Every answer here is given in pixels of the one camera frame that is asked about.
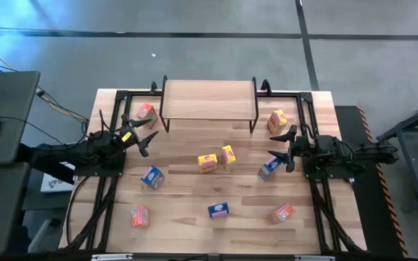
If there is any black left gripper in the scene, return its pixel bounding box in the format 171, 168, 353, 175
111, 115, 159, 158

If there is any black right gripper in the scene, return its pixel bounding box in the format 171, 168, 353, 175
268, 125, 321, 173

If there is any orange cereal box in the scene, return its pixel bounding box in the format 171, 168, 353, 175
267, 202, 297, 225
131, 205, 150, 228
136, 103, 159, 131

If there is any blue Frosted Flakes cereal box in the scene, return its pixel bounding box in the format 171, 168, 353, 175
208, 202, 231, 220
258, 155, 284, 181
140, 165, 165, 191

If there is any yellow Corn Pops cereal box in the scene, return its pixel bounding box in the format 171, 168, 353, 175
266, 109, 289, 135
220, 144, 237, 170
197, 153, 218, 175

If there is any black mat with hazard stripe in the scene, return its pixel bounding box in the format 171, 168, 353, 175
334, 104, 409, 258

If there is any black metal bar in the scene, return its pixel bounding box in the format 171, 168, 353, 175
16, 143, 75, 184

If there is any white printed box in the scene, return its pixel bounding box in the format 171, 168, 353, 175
40, 162, 75, 193

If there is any grey desk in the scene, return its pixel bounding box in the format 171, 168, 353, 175
0, 70, 41, 167
0, 162, 32, 257

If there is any grey metal leg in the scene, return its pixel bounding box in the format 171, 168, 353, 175
27, 217, 62, 254

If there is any black aluminium table frame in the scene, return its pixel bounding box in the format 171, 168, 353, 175
62, 79, 368, 254

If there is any wooden shelf with black frame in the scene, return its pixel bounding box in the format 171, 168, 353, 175
159, 75, 260, 134

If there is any black cable with plug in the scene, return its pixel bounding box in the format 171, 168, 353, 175
0, 59, 90, 124

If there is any silver metal bracket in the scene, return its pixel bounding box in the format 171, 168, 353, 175
294, 254, 336, 261
91, 253, 134, 261

